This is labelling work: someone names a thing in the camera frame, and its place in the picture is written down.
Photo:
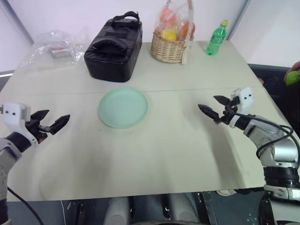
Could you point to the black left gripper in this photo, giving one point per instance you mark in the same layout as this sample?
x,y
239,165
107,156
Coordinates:
x,y
35,130

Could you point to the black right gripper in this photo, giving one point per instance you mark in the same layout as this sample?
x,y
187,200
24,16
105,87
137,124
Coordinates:
x,y
228,114

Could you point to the green round fruit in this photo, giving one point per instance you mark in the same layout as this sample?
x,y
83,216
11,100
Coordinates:
x,y
292,78

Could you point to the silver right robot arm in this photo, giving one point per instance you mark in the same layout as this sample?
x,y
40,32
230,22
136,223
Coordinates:
x,y
279,150

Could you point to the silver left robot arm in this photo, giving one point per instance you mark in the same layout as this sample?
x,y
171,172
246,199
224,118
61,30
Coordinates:
x,y
9,146

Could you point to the mint green round plate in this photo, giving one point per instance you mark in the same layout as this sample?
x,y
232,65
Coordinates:
x,y
123,107

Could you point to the clear plastic bag of vegetables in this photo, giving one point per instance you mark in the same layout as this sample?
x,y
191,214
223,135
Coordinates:
x,y
180,14

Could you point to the person's bare hand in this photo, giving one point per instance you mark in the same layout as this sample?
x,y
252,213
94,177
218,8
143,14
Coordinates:
x,y
293,68

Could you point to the black chair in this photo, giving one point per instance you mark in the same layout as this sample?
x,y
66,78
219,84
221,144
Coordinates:
x,y
279,93

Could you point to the green plastic bottle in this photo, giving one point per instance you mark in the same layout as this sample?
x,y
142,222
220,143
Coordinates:
x,y
214,41

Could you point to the crumpled clear plastic bag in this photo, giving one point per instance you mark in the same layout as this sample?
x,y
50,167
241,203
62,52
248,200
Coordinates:
x,y
44,54

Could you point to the red grey small package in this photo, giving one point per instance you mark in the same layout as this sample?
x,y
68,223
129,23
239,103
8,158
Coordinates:
x,y
59,51

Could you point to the woven wicker basket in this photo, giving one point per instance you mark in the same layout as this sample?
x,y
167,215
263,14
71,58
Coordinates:
x,y
167,50

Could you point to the yellow lemon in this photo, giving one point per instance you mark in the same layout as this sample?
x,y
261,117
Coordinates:
x,y
170,35

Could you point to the white shoe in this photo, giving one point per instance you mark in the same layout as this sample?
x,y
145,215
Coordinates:
x,y
226,192

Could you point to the black padded carry bag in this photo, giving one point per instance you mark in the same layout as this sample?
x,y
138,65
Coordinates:
x,y
112,54

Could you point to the metal table leg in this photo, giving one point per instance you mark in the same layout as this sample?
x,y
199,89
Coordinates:
x,y
209,208

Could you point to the grey rounded shape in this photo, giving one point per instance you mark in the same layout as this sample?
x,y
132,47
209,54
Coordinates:
x,y
117,211
180,208

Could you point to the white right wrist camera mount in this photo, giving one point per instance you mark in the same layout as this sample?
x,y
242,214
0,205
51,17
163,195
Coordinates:
x,y
245,99

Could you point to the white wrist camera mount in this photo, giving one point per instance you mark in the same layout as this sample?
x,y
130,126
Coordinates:
x,y
245,99
12,112

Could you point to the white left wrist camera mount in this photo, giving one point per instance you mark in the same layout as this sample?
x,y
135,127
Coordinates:
x,y
12,112

